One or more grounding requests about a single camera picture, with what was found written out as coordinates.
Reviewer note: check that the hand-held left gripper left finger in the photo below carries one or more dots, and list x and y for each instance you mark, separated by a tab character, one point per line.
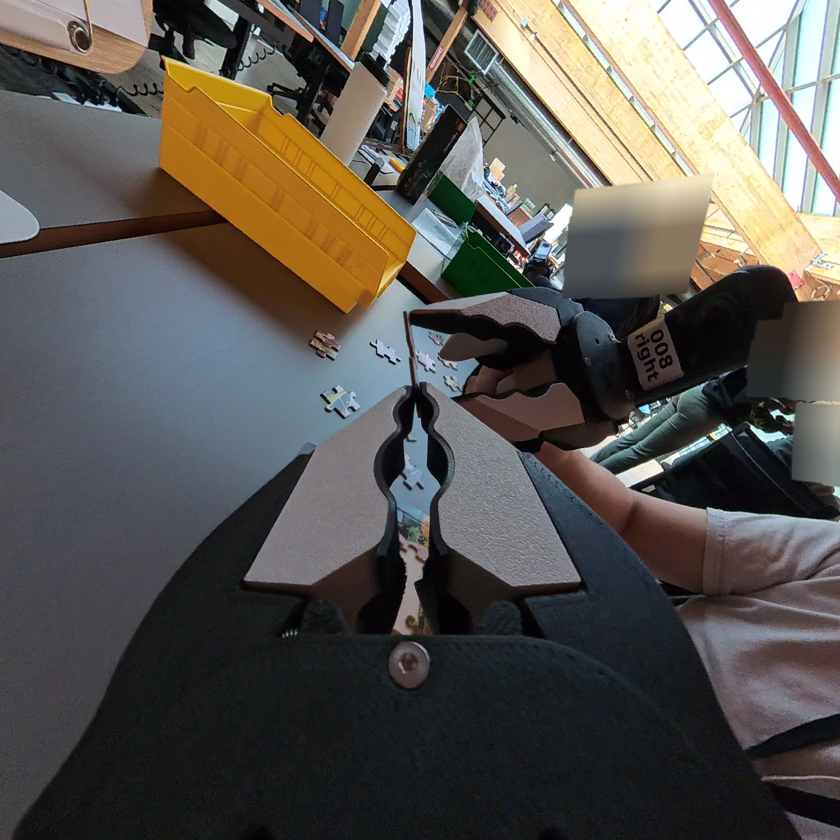
321	525

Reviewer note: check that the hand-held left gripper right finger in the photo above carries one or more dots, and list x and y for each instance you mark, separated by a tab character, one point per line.
505	525

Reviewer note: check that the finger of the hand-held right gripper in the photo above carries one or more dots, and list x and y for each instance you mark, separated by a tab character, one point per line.
538	410
512	315

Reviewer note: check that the partly assembled jigsaw puzzle board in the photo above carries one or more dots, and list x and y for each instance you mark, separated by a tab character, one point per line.
413	525

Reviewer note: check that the brown-backed jigsaw piece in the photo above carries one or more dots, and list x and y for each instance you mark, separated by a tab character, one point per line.
413	354

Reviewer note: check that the group of puzzle pieces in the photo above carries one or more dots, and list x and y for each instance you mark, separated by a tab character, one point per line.
340	400

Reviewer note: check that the person's right hand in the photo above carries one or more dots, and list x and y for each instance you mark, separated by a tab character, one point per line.
492	379

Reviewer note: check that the large green plastic bin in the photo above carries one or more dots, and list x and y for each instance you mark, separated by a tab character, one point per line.
485	269

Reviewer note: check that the small green plastic bin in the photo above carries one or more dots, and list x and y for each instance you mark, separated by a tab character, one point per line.
453	200

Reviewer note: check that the clear plastic bag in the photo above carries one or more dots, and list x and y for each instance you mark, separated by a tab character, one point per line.
469	161

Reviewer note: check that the black cardboard box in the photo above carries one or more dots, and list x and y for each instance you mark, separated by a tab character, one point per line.
426	161

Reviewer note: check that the red ceiling pipe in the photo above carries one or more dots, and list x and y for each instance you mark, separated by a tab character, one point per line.
774	98

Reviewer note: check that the white water bottle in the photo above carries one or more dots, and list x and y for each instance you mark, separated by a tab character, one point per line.
351	118

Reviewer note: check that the yellow plastic bin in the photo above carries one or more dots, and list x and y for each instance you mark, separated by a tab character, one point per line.
282	190

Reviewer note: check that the wooden board with white sheet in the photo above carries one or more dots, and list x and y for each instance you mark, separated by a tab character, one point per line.
417	65

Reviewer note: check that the glass skylight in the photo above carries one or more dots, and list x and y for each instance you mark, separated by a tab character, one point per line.
807	65

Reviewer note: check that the person's white shirt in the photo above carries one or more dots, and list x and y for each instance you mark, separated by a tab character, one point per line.
774	623

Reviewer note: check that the wooden board with instruction sheet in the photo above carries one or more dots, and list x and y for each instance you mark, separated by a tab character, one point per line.
111	52

